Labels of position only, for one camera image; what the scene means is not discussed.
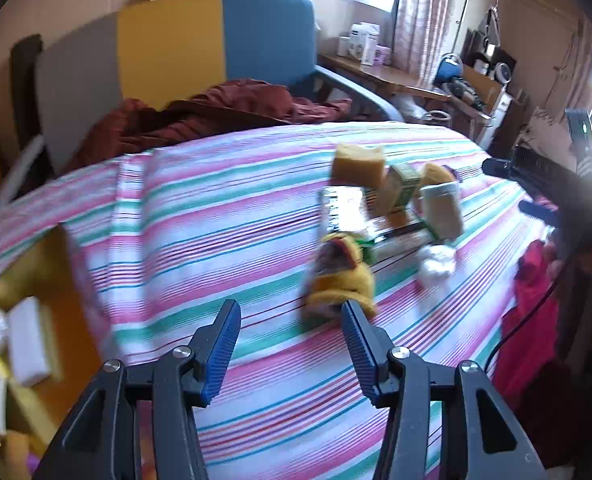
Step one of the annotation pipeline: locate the blue round object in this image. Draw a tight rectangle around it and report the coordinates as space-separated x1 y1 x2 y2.
435 54 464 83

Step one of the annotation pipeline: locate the beige roll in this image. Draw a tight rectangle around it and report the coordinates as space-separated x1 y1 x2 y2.
420 182 464 241

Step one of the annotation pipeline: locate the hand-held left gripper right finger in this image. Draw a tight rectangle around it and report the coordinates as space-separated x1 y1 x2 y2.
342 300 547 480

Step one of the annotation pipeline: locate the red cloth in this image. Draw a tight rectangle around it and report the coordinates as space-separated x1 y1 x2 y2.
491 240 562 411

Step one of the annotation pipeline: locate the white printed box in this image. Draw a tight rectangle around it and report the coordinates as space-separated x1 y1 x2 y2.
351 24 381 66

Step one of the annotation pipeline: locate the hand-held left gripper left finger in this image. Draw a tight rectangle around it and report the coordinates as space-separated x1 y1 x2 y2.
36 299 243 480

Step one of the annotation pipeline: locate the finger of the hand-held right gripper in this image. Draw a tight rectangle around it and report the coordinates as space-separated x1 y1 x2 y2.
482 146 577 196
518 201 562 228

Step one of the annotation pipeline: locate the yellow brown plush slipper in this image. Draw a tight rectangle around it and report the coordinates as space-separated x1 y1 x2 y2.
301 232 377 321

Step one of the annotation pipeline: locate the cardboard box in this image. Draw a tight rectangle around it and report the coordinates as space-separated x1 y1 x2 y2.
458 62 507 131

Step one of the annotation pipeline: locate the maroon cloth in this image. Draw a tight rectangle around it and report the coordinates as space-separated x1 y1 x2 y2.
73 79 351 166

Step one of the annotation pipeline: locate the black cable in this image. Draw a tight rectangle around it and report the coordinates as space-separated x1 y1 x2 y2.
486 275 559 371

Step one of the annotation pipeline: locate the grey yellow blue chair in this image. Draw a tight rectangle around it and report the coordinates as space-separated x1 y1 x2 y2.
0 0 404 176

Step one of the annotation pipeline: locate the green carton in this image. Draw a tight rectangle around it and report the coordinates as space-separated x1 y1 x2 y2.
376 162 421 216

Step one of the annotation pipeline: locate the small yellow sponge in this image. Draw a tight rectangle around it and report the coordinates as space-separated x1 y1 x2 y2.
421 161 457 188

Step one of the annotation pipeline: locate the gold metal tin tray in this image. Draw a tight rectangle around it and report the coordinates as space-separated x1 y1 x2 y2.
0 225 106 480

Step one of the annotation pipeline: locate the patterned curtain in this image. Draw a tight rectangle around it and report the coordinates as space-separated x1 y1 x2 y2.
393 0 464 86

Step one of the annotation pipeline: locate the wooden desk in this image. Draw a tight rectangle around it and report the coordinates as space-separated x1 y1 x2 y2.
318 52 452 111

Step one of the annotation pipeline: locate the person's right hand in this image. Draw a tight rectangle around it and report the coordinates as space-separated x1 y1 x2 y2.
546 240 567 283

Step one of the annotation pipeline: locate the striped tablecloth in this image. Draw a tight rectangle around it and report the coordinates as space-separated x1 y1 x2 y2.
0 121 552 480

